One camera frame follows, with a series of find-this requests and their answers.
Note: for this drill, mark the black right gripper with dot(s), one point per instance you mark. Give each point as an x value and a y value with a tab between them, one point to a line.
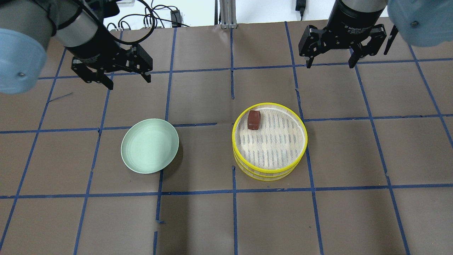
348	24

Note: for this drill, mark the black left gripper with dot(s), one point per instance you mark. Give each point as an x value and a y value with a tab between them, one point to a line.
95	47

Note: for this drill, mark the brown half bun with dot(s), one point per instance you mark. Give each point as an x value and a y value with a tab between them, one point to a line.
254	120

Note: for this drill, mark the yellow steamer layer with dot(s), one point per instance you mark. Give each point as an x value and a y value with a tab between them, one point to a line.
263	176
276	146

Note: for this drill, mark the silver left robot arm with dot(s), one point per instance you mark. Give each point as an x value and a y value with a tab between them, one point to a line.
26	27

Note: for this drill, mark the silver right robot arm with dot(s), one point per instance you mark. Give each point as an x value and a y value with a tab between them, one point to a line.
421	23

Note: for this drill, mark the light green round plate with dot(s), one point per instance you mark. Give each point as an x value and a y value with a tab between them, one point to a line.
149	146

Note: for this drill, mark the black power adapter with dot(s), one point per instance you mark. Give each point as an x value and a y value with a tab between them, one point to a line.
176	17

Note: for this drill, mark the aluminium frame post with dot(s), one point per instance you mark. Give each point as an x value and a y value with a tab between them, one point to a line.
228	14

